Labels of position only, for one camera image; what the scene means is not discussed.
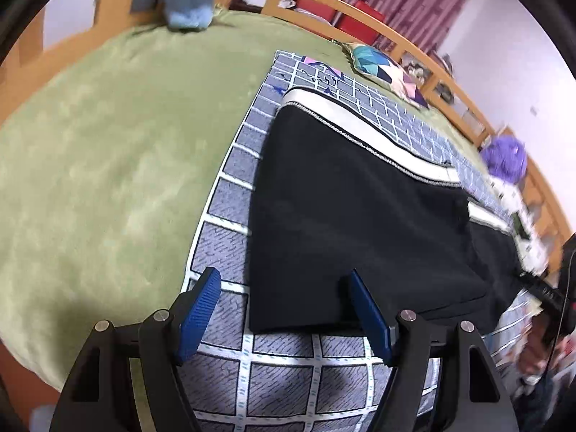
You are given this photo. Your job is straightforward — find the colourful geometric pillow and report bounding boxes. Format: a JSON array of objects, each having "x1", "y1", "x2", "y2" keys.
[{"x1": 341, "y1": 43, "x2": 429, "y2": 109}]

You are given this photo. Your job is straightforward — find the green bed blanket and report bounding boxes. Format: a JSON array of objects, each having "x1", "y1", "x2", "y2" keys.
[{"x1": 1, "y1": 12, "x2": 486, "y2": 389}]

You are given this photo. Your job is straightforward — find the purple plush toy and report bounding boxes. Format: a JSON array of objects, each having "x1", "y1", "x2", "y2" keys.
[{"x1": 480, "y1": 135, "x2": 528, "y2": 184}]

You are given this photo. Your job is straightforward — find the left red chair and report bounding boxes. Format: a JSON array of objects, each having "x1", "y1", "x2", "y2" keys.
[{"x1": 293, "y1": 0, "x2": 337, "y2": 24}]

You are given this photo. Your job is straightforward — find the white floral pillow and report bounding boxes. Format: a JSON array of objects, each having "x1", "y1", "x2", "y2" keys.
[{"x1": 488, "y1": 176, "x2": 549, "y2": 276}]

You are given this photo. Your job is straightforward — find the dark phone on pillow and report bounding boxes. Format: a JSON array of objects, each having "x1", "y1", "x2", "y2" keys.
[{"x1": 510, "y1": 213, "x2": 531, "y2": 241}]

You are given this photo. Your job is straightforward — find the wooden bed frame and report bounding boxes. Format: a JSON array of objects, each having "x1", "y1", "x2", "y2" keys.
[{"x1": 0, "y1": 0, "x2": 576, "y2": 415}]

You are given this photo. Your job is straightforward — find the person's right hand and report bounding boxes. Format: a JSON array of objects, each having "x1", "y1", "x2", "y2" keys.
[{"x1": 517, "y1": 312, "x2": 566, "y2": 377}]

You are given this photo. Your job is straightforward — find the black pants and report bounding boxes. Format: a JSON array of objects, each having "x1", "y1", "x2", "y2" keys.
[{"x1": 248, "y1": 88, "x2": 521, "y2": 336}]

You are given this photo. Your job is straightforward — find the blue checkered star quilt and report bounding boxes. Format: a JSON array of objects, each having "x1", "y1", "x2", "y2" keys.
[{"x1": 181, "y1": 51, "x2": 529, "y2": 431}]

